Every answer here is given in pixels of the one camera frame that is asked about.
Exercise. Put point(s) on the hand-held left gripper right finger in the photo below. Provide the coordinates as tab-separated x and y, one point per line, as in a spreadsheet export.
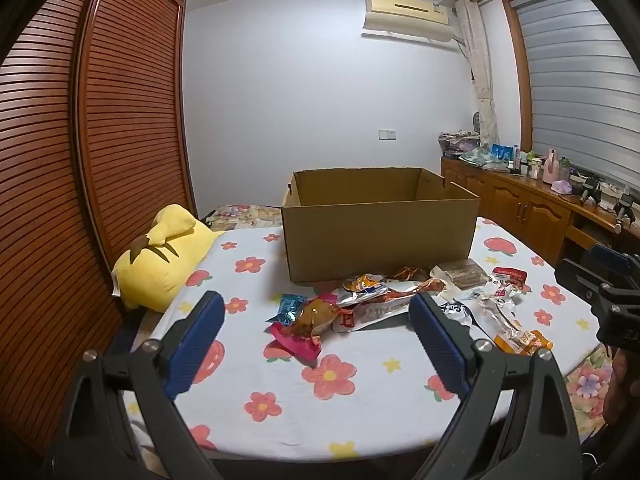
440	345

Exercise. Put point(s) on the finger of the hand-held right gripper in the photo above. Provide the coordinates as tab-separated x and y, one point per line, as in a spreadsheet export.
580	280
607	255

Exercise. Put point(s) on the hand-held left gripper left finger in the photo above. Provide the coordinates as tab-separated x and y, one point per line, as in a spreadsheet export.
195	345

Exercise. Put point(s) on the white navy snack packet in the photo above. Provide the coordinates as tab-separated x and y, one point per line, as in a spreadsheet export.
457	315

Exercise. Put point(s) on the white chicken foot packet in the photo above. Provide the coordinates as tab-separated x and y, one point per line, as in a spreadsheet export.
380	310

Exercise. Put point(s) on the clear orange chicken feet packet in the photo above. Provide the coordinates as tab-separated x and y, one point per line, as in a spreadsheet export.
510	327

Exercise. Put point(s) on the red white snack packet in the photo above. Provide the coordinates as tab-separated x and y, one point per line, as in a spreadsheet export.
507	280

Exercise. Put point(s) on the clear brown biscuit pack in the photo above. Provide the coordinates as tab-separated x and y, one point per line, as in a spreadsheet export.
462	274

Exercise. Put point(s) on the orange silver snack packet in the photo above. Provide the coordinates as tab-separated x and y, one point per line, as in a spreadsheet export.
362	285

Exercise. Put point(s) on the pink snack packet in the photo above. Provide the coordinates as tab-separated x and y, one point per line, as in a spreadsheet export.
295	345

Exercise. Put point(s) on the blue candy packet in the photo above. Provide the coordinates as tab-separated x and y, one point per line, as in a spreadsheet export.
289	307

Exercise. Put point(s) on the brown cardboard box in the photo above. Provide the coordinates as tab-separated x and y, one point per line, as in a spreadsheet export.
375	240

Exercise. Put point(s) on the person's right hand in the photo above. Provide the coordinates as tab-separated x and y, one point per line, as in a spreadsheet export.
617	385

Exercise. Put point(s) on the black mini tripod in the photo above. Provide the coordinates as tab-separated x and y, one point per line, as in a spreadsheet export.
625	207
591	190

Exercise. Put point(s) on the yellow plush toy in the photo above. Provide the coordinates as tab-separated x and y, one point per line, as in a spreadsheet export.
160	265

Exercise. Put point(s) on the pink bottle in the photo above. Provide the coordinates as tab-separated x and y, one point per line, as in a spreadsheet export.
551	167

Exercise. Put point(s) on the long wooden cabinet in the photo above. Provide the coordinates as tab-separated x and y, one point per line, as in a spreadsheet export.
505	205

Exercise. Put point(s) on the flowered quilt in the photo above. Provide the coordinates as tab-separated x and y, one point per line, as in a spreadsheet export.
240	217

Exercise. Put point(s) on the blue box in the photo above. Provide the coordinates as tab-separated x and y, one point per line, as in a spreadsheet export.
498	151

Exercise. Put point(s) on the green leaf patterned cloth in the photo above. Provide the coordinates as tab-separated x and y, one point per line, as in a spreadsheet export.
477	157

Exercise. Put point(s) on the grey window blind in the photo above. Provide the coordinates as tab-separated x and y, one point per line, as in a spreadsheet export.
575	90

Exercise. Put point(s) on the pile of folded cloths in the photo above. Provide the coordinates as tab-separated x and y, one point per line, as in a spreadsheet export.
457	142

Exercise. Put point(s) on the small white fan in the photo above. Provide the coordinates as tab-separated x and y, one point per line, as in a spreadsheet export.
477	121

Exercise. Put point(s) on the cream patterned curtain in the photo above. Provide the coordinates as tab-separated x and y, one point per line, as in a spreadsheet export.
480	70

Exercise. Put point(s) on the brown slatted wooden wardrobe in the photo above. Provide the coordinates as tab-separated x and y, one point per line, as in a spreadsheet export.
100	135

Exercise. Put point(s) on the white wall switch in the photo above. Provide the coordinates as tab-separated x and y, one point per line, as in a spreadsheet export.
387	134

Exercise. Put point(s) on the white wall air conditioner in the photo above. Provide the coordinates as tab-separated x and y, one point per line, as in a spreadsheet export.
405	15

